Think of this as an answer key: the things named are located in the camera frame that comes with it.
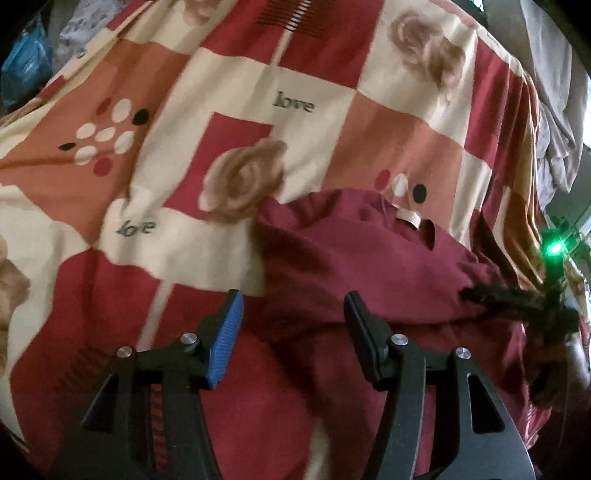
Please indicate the printed rose check blanket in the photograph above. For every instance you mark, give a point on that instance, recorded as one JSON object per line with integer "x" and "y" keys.
{"x": 194, "y": 138}

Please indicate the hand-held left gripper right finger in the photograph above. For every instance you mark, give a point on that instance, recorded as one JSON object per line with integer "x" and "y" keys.
{"x": 365, "y": 344}

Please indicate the grey beige cloth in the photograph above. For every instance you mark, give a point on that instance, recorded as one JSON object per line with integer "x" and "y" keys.
{"x": 549, "y": 55}

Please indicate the floral quilt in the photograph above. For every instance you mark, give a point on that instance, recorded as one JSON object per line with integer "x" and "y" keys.
{"x": 554, "y": 157}

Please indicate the person's right hand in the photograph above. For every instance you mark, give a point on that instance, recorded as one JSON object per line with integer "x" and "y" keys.
{"x": 578, "y": 364}

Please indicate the floral bed sheet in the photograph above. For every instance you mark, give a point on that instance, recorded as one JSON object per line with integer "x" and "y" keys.
{"x": 87, "y": 25}

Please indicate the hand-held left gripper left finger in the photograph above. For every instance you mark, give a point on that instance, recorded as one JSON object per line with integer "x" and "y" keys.
{"x": 225, "y": 339}

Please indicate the maroon shirt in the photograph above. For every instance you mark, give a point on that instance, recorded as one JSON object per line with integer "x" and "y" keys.
{"x": 369, "y": 258}

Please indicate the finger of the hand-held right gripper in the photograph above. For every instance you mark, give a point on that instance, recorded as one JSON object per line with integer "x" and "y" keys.
{"x": 501, "y": 297}

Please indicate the blue plastic bag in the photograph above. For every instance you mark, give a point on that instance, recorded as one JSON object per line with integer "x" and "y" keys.
{"x": 25, "y": 60}

